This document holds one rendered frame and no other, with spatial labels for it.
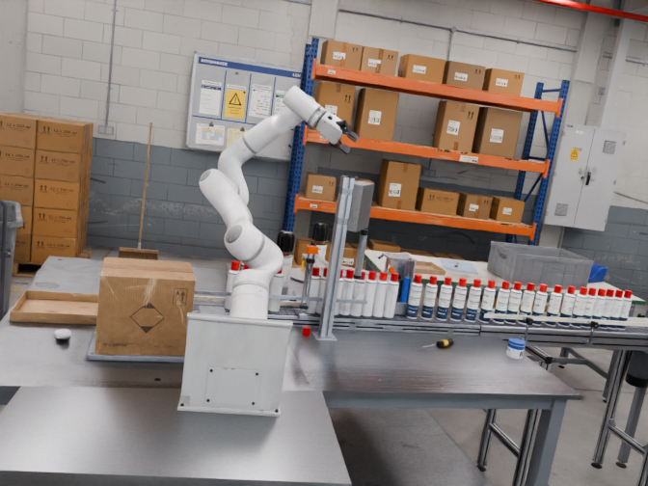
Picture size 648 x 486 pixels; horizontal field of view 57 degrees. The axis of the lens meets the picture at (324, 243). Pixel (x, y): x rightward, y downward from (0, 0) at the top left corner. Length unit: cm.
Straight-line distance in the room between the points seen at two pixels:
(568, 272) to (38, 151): 436
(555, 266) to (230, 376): 307
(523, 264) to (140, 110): 448
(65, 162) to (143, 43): 193
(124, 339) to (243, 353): 50
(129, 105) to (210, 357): 547
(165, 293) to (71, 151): 373
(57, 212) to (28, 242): 36
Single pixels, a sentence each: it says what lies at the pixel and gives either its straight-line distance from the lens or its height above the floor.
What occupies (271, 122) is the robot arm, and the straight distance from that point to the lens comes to 238.
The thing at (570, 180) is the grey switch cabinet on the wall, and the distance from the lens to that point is 769.
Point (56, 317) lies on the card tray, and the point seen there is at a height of 85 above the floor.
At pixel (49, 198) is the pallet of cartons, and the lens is 575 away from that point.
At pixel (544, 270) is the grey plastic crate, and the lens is 440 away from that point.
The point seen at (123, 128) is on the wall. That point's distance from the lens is 705.
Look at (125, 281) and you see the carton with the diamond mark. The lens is 204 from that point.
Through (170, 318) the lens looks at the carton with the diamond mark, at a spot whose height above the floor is 98.
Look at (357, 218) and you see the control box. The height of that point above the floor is 134.
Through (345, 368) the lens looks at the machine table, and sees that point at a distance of 224.
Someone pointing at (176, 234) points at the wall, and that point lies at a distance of 712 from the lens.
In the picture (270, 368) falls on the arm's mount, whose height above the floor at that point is 98.
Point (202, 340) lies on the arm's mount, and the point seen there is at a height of 104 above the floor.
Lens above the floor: 168
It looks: 11 degrees down
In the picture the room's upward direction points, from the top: 8 degrees clockwise
